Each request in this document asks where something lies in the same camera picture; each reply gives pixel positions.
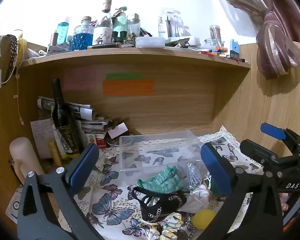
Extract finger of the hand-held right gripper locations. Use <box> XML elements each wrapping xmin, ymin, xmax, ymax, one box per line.
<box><xmin>261</xmin><ymin>123</ymin><xmax>300</xmax><ymax>155</ymax></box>
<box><xmin>240</xmin><ymin>139</ymin><xmax>280</xmax><ymax>173</ymax></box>

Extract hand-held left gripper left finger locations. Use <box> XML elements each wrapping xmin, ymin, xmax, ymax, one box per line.
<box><xmin>17</xmin><ymin>142</ymin><xmax>105</xmax><ymax>240</ymax></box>

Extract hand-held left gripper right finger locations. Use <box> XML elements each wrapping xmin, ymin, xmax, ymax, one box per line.
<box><xmin>200</xmin><ymin>142</ymin><xmax>283</xmax><ymax>240</ymax></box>

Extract silver mesh scrunchie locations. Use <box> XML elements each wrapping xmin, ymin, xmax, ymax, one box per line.
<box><xmin>187</xmin><ymin>162</ymin><xmax>203</xmax><ymax>187</ymax></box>

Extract white face mask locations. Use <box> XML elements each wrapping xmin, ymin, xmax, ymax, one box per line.
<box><xmin>182</xmin><ymin>184</ymin><xmax>213</xmax><ymax>212</ymax></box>

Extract yellow soft ball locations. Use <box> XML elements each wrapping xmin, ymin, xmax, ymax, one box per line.
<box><xmin>192</xmin><ymin>209</ymin><xmax>217</xmax><ymax>230</ymax></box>

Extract teal knitted cloth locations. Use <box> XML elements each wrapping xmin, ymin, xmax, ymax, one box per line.
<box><xmin>137</xmin><ymin>165</ymin><xmax>188</xmax><ymax>193</ymax></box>

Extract clear plastic container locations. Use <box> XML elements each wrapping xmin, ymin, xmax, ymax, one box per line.
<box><xmin>119</xmin><ymin>129</ymin><xmax>210</xmax><ymax>178</ymax></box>

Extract black lace chain headband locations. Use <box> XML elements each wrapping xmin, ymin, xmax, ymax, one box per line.
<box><xmin>131</xmin><ymin>186</ymin><xmax>188</xmax><ymax>223</ymax></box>

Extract floral scrunchie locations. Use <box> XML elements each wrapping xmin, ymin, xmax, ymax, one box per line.
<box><xmin>150</xmin><ymin>212</ymin><xmax>192</xmax><ymax>240</ymax></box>

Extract person's right hand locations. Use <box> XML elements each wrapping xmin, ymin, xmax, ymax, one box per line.
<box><xmin>281</xmin><ymin>192</ymin><xmax>289</xmax><ymax>212</ymax></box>

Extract yellow marker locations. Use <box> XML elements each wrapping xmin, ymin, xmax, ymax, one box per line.
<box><xmin>48</xmin><ymin>140</ymin><xmax>63</xmax><ymax>167</ymax></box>

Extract stack of booklets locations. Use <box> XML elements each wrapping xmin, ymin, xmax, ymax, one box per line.
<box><xmin>81</xmin><ymin>116</ymin><xmax>109</xmax><ymax>138</ymax></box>

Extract dark wine bottle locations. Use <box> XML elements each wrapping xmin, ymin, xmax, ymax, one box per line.
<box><xmin>51</xmin><ymin>78</ymin><xmax>82</xmax><ymax>156</ymax></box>

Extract butterfly print tablecloth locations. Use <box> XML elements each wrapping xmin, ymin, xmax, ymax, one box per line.
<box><xmin>57</xmin><ymin>126</ymin><xmax>263</xmax><ymax>240</ymax></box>

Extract small white card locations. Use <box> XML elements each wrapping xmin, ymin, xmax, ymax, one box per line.
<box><xmin>107</xmin><ymin>122</ymin><xmax>129</xmax><ymax>139</ymax></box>

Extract white handwritten note paper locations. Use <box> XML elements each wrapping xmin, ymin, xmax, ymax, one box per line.
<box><xmin>30</xmin><ymin>119</ymin><xmax>57</xmax><ymax>159</ymax></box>

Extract rolled newspaper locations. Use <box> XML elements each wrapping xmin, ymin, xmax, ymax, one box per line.
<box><xmin>37</xmin><ymin>95</ymin><xmax>94</xmax><ymax>120</ymax></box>

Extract pale pink cylinder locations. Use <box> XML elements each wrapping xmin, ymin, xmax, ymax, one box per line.
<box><xmin>9</xmin><ymin>137</ymin><xmax>44</xmax><ymax>186</ymax></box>

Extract white paper with blue logo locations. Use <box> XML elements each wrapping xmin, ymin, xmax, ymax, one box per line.
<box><xmin>5</xmin><ymin>189</ymin><xmax>24</xmax><ymax>224</ymax></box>

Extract mauve striped curtain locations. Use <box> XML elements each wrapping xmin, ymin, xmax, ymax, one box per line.
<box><xmin>209</xmin><ymin>0</ymin><xmax>300</xmax><ymax>80</ymax></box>

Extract pink sticky note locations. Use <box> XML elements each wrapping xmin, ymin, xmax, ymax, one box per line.
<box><xmin>63</xmin><ymin>67</ymin><xmax>97</xmax><ymax>90</ymax></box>

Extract orange sticky note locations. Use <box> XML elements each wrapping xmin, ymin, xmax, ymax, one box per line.
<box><xmin>102</xmin><ymin>79</ymin><xmax>155</xmax><ymax>96</ymax></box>

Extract green sticky note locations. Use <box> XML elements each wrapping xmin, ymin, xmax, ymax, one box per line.
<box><xmin>106</xmin><ymin>73</ymin><xmax>144</xmax><ymax>80</ymax></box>

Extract glass jar with sticks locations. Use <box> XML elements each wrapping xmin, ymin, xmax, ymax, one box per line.
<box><xmin>204</xmin><ymin>25</ymin><xmax>224</xmax><ymax>48</ymax></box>

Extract white printed packet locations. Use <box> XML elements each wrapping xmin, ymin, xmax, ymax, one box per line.
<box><xmin>47</xmin><ymin>44</ymin><xmax>72</xmax><ymax>55</ymax></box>

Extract brown pen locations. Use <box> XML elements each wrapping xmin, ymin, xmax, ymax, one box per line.
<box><xmin>87</xmin><ymin>42</ymin><xmax>120</xmax><ymax>50</ymax></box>

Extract wooden shelf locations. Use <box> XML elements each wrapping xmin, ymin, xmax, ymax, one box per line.
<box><xmin>15</xmin><ymin>45</ymin><xmax>252</xmax><ymax>135</ymax></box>

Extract glass bottle with blue beads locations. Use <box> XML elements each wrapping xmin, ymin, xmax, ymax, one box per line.
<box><xmin>72</xmin><ymin>16</ymin><xmax>94</xmax><ymax>51</ymax></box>

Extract copper cosmetic tube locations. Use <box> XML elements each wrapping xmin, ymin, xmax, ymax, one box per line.
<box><xmin>49</xmin><ymin>31</ymin><xmax>58</xmax><ymax>47</ymax></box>

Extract yellow ribbon roll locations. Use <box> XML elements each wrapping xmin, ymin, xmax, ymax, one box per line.
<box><xmin>16</xmin><ymin>34</ymin><xmax>27</xmax><ymax>67</ymax></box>

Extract clear bottle with illustrated label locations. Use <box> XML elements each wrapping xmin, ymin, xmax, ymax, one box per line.
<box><xmin>92</xmin><ymin>0</ymin><xmax>113</xmax><ymax>46</ymax></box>

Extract black binoculars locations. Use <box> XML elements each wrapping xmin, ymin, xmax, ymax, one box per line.
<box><xmin>112</xmin><ymin>30</ymin><xmax>128</xmax><ymax>43</ymax></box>

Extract turquoise liquid bottle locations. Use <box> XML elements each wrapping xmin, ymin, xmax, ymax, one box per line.
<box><xmin>57</xmin><ymin>17</ymin><xmax>70</xmax><ymax>46</ymax></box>

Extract black lace band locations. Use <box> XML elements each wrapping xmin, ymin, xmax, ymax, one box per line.
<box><xmin>4</xmin><ymin>34</ymin><xmax>18</xmax><ymax>83</ymax></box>

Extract white lidded plastic box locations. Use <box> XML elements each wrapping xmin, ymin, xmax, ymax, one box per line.
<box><xmin>135</xmin><ymin>36</ymin><xmax>165</xmax><ymax>48</ymax></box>

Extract clear toothbrush pack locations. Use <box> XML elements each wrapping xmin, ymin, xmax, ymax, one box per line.
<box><xmin>158</xmin><ymin>8</ymin><xmax>185</xmax><ymax>38</ymax></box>

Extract mint green pump bottle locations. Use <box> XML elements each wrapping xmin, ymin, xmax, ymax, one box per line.
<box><xmin>112</xmin><ymin>6</ymin><xmax>128</xmax><ymax>37</ymax></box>

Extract clear jar with silver lid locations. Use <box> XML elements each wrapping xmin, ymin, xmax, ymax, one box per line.
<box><xmin>126</xmin><ymin>13</ymin><xmax>141</xmax><ymax>38</ymax></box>

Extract beige cord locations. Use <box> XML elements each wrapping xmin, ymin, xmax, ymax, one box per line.
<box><xmin>14</xmin><ymin>72</ymin><xmax>24</xmax><ymax>125</ymax></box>

